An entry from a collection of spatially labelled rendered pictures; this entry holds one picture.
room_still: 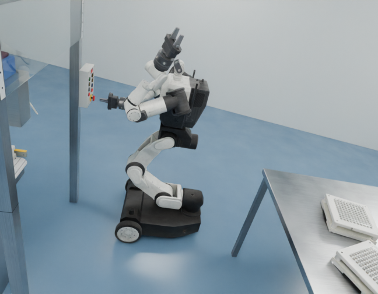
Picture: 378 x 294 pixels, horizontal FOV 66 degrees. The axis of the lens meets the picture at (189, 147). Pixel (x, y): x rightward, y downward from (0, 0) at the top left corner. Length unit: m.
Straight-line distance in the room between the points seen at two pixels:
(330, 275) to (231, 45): 3.71
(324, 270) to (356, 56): 3.84
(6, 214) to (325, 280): 1.39
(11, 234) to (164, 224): 1.15
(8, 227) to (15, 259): 0.21
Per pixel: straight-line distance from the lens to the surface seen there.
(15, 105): 1.47
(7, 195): 1.38
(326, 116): 5.17
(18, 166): 1.63
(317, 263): 1.56
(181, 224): 2.36
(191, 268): 2.34
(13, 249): 1.62
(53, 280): 2.23
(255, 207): 2.16
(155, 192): 2.32
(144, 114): 1.66
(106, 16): 5.03
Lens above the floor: 1.85
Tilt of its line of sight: 31 degrees down
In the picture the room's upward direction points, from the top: 14 degrees clockwise
